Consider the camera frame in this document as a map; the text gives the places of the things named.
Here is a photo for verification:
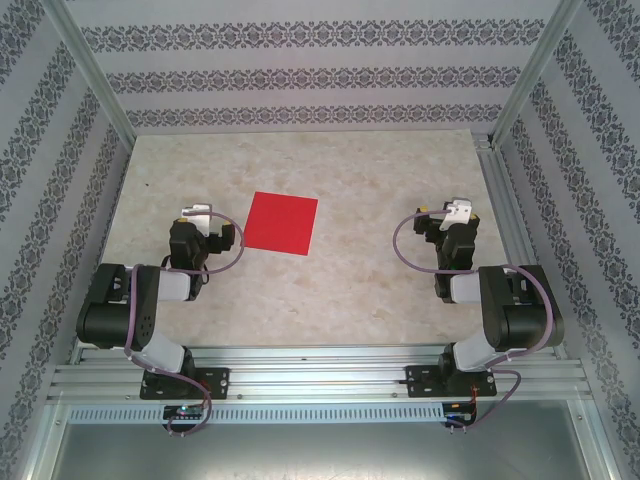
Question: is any red square paper sheet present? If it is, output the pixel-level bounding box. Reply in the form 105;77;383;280
243;191;320;257

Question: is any aluminium side rail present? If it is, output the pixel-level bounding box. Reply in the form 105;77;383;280
474;134;569;361

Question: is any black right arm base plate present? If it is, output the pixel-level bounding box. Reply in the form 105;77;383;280
404;364;499;400

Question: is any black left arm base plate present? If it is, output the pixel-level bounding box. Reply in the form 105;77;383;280
139;367;231;401

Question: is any aluminium frame post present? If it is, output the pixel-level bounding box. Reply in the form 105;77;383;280
492;0;586;149
42;0;139;146

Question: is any long aluminium mounting rail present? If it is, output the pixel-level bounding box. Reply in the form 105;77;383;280
47;344;594;404

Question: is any slotted grey cable duct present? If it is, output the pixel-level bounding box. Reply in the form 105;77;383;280
67;403;471;425

